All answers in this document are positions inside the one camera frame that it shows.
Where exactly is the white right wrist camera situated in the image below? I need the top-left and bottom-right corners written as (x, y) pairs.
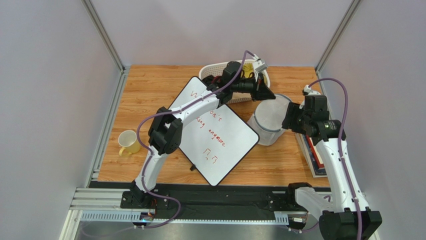
top-left (299, 85), bottom-right (322, 109)

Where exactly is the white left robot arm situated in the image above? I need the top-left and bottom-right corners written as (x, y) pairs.
top-left (126, 58), bottom-right (275, 208)

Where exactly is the white plastic laundry basket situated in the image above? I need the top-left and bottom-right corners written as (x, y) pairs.
top-left (198, 59), bottom-right (271, 104)

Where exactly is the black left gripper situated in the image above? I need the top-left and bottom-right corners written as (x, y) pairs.
top-left (231, 71), bottom-right (276, 102)

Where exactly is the red hardcover book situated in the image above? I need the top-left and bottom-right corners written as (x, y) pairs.
top-left (304, 135), bottom-right (325, 170)

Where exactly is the white mesh laundry bag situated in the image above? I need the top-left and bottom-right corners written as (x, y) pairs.
top-left (247, 94), bottom-right (292, 146)

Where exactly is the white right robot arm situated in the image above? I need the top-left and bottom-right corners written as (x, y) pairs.
top-left (282, 94), bottom-right (383, 240)

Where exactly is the white whiteboard with red writing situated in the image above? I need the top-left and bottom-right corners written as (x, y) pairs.
top-left (169, 76), bottom-right (260, 187)

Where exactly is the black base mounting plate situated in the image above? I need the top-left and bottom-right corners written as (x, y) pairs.
top-left (120, 183), bottom-right (306, 221)

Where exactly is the yellow garment in basket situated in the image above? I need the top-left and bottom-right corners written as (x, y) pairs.
top-left (241, 62), bottom-right (255, 78)

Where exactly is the yellow mug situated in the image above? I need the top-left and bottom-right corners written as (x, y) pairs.
top-left (117, 130), bottom-right (141, 157)

